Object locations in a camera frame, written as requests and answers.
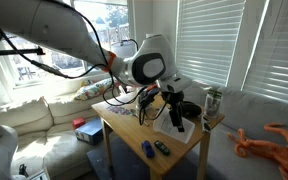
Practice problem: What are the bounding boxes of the wooden side table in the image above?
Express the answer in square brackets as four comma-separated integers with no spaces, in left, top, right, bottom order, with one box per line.
[91,89,226,180]

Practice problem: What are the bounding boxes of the clear plastic cup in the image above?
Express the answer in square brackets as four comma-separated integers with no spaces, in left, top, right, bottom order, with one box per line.
[152,107,196,145]

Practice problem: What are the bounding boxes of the black bowl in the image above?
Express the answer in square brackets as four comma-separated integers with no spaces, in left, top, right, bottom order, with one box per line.
[183,101,202,117]

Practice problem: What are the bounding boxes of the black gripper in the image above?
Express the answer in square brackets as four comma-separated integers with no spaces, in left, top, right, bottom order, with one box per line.
[162,91,185,132]

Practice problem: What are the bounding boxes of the orange plush squid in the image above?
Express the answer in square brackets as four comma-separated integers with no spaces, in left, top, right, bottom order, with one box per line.
[227,123,288,180]

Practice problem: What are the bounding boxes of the gray sofa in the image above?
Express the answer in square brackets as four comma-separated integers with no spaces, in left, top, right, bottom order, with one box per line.
[170,72,288,180]

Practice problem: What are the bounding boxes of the clear jar with plant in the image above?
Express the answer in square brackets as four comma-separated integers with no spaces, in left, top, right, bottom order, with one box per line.
[204,89,222,118]

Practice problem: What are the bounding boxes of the blue box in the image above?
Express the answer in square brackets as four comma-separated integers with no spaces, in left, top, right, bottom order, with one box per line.
[75,117,103,145]

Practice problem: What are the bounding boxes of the blue toy car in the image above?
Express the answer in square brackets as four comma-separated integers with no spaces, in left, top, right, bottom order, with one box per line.
[141,141,155,158]

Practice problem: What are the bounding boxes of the floral cushion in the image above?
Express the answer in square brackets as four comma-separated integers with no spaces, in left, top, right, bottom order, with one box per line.
[74,78,112,101]

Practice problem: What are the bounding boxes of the silver spoon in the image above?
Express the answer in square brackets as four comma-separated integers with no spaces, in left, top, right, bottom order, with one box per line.
[130,109,149,127]

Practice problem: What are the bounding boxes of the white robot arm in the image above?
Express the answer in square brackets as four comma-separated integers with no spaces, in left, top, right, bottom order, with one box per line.
[0,0,191,180]

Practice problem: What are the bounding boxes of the silver metal cup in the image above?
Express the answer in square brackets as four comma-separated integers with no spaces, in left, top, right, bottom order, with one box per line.
[136,88,159,110]

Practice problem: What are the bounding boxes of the cream sofa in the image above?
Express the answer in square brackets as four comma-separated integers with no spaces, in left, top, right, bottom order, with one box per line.
[0,92,112,180]

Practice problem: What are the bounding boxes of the green toy car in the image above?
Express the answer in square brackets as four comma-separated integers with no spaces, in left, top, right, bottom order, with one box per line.
[154,141,170,155]

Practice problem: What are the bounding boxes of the red box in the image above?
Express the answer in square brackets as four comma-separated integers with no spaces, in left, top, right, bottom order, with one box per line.
[72,117,86,129]

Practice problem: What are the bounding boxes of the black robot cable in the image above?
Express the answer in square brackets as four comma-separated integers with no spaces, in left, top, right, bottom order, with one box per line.
[0,0,168,127]

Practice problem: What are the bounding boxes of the dark floor rug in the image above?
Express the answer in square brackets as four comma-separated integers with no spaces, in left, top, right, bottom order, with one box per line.
[87,138,197,180]

